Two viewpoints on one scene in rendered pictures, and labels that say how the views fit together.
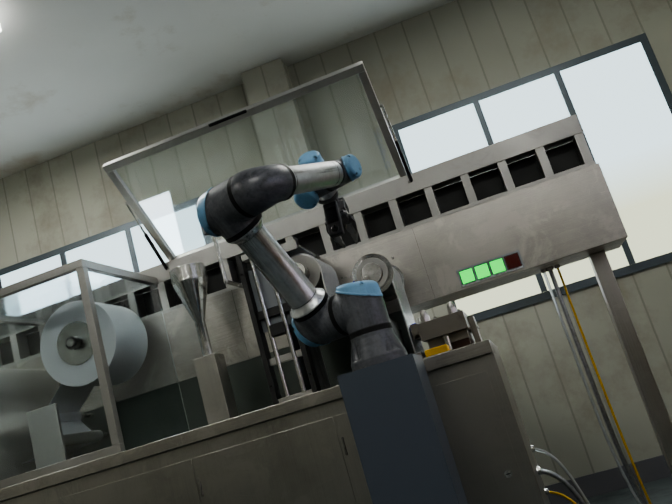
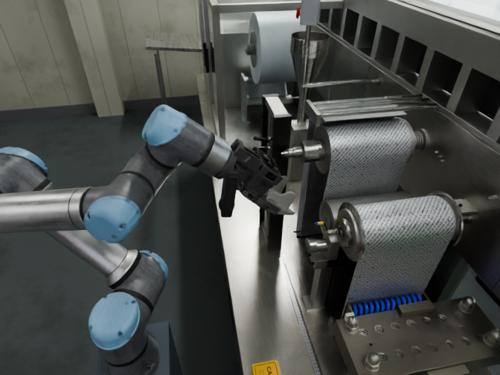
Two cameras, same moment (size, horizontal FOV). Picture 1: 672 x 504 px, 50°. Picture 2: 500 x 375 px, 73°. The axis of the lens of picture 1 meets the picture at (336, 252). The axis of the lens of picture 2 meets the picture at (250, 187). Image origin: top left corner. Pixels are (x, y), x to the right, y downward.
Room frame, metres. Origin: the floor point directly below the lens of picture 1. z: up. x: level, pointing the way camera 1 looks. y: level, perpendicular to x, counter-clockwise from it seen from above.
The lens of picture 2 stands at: (2.03, -0.57, 1.85)
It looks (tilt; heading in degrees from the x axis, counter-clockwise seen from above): 38 degrees down; 68
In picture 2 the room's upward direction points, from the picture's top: straight up
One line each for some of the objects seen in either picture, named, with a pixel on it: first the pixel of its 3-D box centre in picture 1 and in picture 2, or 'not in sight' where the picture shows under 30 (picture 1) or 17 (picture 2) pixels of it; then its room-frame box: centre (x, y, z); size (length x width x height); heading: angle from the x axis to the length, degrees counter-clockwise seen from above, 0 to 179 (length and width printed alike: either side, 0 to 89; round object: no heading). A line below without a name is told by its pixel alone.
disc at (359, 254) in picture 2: (372, 274); (350, 231); (2.48, -0.10, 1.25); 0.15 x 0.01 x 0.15; 79
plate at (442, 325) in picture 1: (448, 329); (418, 341); (2.60, -0.31, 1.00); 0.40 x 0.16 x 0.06; 169
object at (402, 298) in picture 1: (405, 308); (392, 278); (2.58, -0.19, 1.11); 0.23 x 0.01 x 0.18; 169
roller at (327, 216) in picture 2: not in sight; (367, 216); (2.62, -0.01, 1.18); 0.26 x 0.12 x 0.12; 169
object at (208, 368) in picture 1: (207, 352); (301, 120); (2.72, 0.58, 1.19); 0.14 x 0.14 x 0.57
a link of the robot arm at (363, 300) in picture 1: (360, 305); (119, 324); (1.89, -0.02, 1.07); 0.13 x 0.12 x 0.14; 57
